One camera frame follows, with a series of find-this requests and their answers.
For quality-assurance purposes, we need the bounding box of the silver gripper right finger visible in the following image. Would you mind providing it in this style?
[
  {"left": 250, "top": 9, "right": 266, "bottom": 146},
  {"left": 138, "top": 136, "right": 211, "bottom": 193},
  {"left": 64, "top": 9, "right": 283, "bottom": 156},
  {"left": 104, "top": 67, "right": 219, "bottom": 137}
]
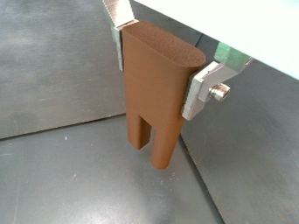
[{"left": 182, "top": 42, "right": 254, "bottom": 121}]

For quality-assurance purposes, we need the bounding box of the brown two-pronged peg object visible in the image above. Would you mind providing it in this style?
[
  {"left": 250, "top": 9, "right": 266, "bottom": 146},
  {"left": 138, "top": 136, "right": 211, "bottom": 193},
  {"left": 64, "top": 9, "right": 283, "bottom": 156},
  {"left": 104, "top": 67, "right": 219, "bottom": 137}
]
[{"left": 122, "top": 21, "right": 206, "bottom": 169}]

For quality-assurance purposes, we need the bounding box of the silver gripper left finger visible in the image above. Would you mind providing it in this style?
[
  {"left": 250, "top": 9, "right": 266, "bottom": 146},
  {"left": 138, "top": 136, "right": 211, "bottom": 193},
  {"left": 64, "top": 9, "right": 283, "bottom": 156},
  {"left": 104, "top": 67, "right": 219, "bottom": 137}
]
[{"left": 102, "top": 0, "right": 138, "bottom": 71}]

